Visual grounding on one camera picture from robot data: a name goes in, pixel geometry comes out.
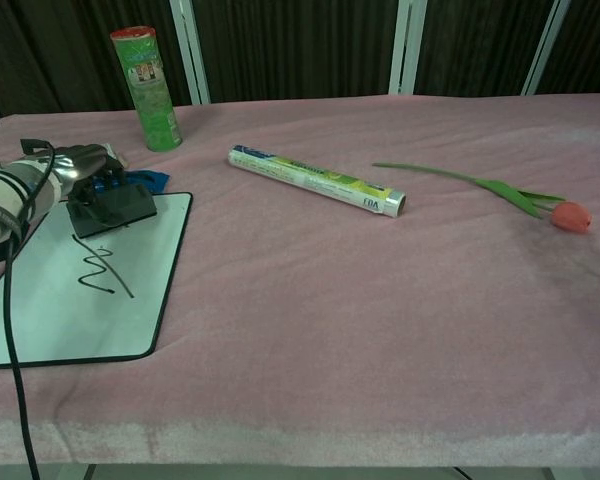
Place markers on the cling film roll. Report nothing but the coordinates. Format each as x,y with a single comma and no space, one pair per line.
315,179

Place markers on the blue plastic packet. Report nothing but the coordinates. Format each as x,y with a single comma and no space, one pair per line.
152,179

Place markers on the black whiteboard eraser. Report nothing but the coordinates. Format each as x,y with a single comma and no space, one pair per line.
125,205

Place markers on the green cylindrical canister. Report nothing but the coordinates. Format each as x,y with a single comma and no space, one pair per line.
152,95

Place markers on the pink tablecloth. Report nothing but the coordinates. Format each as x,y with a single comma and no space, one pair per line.
350,310

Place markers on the white board with black frame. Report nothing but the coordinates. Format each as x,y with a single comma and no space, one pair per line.
95,320

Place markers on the dark curtain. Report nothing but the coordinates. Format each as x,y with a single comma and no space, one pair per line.
300,45

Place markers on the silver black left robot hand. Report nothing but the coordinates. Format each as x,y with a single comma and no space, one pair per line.
82,162

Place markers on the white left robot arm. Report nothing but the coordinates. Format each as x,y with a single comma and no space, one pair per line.
0,195

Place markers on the artificial orange tulip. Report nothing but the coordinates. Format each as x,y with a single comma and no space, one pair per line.
570,216

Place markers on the white screen frame post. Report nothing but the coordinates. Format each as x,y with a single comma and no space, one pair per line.
192,55
406,50
544,50

